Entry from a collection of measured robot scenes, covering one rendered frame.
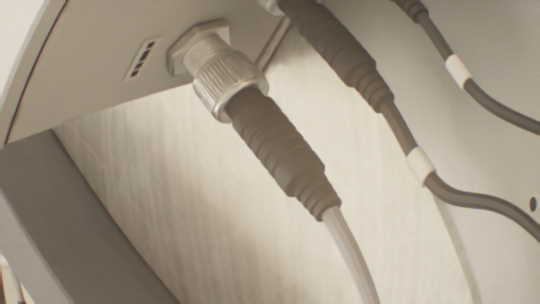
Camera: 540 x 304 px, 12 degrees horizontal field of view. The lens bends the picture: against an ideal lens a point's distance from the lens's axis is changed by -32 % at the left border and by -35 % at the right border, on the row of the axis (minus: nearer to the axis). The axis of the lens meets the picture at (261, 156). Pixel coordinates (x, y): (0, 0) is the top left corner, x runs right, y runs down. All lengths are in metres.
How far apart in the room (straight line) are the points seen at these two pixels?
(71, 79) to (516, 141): 0.13
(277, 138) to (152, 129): 0.10
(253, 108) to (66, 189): 0.13
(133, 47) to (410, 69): 0.07
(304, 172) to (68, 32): 0.08
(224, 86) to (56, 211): 0.12
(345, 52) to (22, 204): 0.16
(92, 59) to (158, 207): 0.11
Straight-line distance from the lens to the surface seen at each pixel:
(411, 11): 0.81
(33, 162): 0.98
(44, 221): 0.96
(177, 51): 0.87
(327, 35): 0.84
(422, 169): 0.82
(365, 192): 0.89
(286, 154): 0.86
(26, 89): 0.83
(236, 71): 0.87
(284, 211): 0.92
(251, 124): 0.86
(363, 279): 0.85
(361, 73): 0.83
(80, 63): 0.85
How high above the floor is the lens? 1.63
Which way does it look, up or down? 9 degrees down
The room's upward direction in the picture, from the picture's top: 5 degrees counter-clockwise
